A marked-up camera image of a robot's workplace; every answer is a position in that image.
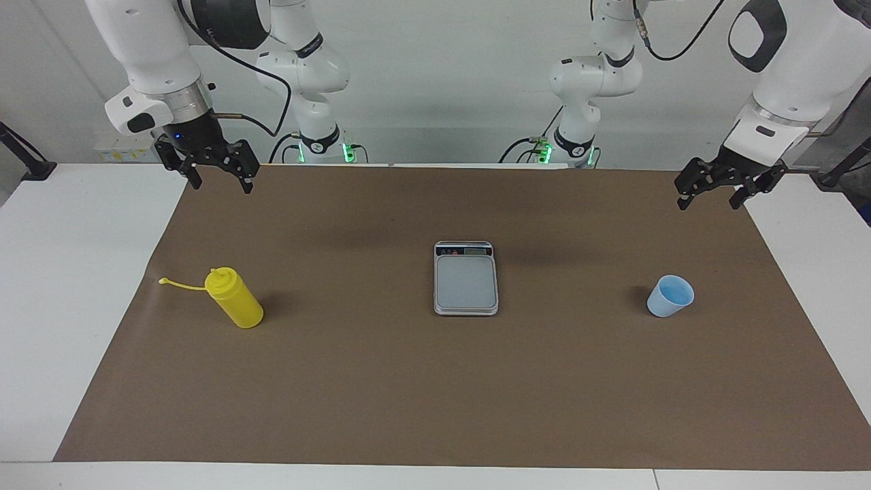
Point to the white wall power strip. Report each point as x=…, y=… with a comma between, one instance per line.
x=116, y=151

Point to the light blue plastic cup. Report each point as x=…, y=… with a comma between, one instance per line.
x=670, y=299

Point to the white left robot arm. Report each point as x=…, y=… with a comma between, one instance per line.
x=796, y=68

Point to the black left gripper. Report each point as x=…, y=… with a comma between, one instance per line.
x=748, y=170

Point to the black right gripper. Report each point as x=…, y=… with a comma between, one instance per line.
x=190, y=136

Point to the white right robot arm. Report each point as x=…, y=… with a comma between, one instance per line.
x=150, y=47

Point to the brown paper table mat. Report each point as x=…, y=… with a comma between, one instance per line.
x=408, y=388

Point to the yellow squeeze bottle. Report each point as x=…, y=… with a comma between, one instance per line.
x=235, y=303

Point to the black clamp mount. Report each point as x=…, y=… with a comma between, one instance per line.
x=833, y=178
x=37, y=169

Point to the silver digital kitchen scale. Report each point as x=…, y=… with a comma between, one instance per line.
x=466, y=282

